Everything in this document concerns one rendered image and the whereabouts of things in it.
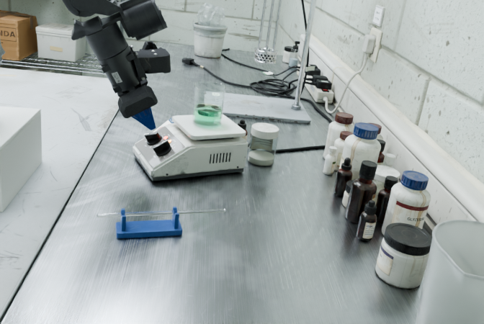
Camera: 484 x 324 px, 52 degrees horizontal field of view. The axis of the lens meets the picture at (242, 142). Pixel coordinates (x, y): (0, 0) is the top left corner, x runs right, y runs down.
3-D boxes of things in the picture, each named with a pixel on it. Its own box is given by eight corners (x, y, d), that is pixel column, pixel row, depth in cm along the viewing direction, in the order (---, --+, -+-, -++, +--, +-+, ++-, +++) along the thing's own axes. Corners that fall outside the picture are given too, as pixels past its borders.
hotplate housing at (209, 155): (151, 183, 93) (153, 144, 91) (131, 156, 104) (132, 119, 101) (254, 172, 104) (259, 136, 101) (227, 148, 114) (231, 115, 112)
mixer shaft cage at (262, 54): (253, 62, 138) (266, -33, 129) (252, 57, 144) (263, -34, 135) (278, 65, 139) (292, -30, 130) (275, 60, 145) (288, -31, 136)
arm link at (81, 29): (65, 30, 78) (119, 6, 79) (66, 20, 83) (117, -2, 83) (86, 68, 82) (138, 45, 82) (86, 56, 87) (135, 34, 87)
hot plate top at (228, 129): (191, 140, 95) (192, 136, 94) (170, 119, 104) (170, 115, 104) (247, 136, 100) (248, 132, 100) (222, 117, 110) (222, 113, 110)
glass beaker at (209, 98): (205, 118, 106) (209, 79, 103) (228, 127, 103) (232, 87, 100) (181, 124, 101) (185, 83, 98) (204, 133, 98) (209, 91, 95)
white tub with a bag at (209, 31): (196, 50, 217) (201, -2, 209) (228, 55, 214) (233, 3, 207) (185, 55, 204) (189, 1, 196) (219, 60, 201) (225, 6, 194)
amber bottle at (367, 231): (352, 235, 84) (361, 199, 82) (361, 231, 86) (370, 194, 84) (366, 243, 83) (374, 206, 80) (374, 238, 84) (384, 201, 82)
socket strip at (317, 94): (315, 102, 160) (317, 89, 158) (296, 73, 197) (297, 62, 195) (332, 104, 160) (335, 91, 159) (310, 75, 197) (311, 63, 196)
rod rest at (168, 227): (116, 239, 75) (117, 218, 74) (115, 227, 78) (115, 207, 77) (182, 235, 78) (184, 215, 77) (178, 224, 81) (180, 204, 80)
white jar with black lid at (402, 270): (419, 268, 77) (431, 228, 75) (423, 294, 71) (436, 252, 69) (374, 258, 79) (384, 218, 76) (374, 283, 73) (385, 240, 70)
